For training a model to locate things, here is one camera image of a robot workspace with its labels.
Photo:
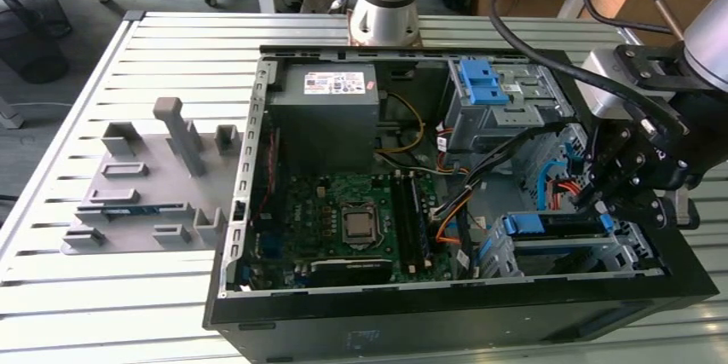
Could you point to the CPU socket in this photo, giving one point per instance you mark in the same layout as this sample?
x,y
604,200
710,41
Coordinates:
x,y
360,208

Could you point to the green motherboard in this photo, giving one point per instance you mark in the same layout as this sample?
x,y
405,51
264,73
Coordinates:
x,y
318,193

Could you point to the grey white stand foot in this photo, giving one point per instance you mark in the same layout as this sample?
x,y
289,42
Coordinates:
x,y
10,117

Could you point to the blue-green RAM stick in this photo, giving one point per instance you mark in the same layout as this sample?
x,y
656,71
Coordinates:
x,y
130,211

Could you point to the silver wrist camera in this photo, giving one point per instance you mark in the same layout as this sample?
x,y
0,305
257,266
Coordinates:
x,y
602,87

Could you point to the black camera bracket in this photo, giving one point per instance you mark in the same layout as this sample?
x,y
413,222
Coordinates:
x,y
628,55

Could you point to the black RAM slot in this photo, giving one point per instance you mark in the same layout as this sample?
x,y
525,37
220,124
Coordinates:
x,y
404,219

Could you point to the metal optical drive cage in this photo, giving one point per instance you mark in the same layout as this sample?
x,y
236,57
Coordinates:
x,y
512,117

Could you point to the dark RAM stick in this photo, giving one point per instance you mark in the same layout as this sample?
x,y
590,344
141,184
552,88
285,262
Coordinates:
x,y
421,223

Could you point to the small grey wrist camera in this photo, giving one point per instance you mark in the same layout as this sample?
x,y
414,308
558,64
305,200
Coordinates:
x,y
685,210

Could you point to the silver CPU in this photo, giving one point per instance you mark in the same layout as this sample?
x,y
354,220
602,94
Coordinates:
x,y
357,226

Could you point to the grey parts rack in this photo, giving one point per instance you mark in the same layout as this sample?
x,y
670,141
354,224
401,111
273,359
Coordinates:
x,y
148,185

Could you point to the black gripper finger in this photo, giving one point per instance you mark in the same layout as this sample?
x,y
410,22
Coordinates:
x,y
608,155
642,212

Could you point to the black PC case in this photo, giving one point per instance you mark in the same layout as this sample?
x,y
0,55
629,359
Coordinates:
x,y
397,321

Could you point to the blue plastic bay latch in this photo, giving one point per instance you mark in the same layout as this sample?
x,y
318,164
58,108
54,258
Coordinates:
x,y
482,78

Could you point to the metal disk bay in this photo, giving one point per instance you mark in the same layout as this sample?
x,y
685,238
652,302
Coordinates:
x,y
568,246

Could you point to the grey power supply unit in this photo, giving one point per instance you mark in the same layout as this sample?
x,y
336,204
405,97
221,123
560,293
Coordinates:
x,y
324,134

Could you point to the hard disk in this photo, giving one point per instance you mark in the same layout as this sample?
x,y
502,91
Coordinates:
x,y
528,225

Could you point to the black graphics card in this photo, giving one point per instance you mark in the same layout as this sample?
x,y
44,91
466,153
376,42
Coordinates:
x,y
349,272

